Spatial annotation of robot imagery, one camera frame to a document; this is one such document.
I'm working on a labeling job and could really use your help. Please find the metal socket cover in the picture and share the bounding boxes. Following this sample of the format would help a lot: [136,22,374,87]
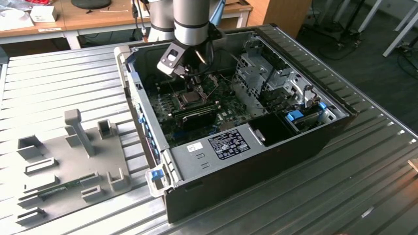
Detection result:
[195,85,210,101]

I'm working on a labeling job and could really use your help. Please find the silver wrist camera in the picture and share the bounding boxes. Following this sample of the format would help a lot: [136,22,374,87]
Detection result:
[155,42,187,75]

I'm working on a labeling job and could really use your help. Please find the wooden desk white frame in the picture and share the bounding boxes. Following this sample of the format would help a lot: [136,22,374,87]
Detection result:
[0,0,81,49]
[60,0,254,37]

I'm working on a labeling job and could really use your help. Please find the white table frame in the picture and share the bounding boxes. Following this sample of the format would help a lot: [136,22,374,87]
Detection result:
[356,0,383,33]
[382,0,418,57]

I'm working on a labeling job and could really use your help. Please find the black grey PC case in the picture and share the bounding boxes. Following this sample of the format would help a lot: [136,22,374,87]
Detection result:
[113,23,358,224]

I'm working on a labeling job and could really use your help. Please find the CPU socket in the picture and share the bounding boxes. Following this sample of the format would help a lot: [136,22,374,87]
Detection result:
[175,90,207,106]

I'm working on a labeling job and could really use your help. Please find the green motherboard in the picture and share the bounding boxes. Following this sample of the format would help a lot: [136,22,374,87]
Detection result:
[148,73,251,147]

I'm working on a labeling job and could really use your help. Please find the white cardboard box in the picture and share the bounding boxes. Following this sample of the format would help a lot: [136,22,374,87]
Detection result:
[29,5,59,23]

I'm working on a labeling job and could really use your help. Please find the black round pad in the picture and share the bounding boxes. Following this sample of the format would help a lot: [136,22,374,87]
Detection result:
[71,0,112,9]

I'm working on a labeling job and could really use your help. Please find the green RAM stick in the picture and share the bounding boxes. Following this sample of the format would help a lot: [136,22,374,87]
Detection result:
[36,179,83,197]
[169,104,219,118]

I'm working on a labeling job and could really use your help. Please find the grey power supply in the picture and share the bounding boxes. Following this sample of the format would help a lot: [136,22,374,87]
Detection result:
[167,123,264,188]

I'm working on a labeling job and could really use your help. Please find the black graphics card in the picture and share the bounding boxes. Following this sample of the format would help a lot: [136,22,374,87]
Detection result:
[180,110,219,131]

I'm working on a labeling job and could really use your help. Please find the grey parts rack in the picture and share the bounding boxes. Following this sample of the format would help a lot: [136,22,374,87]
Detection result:
[15,108,133,226]

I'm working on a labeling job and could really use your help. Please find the black hanging cable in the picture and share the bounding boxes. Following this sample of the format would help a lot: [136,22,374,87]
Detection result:
[129,0,149,42]

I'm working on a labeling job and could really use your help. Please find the wooden cabinet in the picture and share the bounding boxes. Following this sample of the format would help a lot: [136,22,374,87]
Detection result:
[260,0,312,39]

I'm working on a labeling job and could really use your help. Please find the black wheeled stand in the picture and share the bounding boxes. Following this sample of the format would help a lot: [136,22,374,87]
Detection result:
[338,0,363,47]

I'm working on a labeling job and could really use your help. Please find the white plastic bag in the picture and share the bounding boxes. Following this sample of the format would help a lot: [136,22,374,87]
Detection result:
[0,6,32,32]

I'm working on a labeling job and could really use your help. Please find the hard disk in blue carrier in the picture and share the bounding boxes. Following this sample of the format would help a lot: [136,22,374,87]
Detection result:
[283,109,327,132]

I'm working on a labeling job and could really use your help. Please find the silver CPU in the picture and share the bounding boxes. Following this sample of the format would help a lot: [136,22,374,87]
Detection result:
[180,92,200,103]

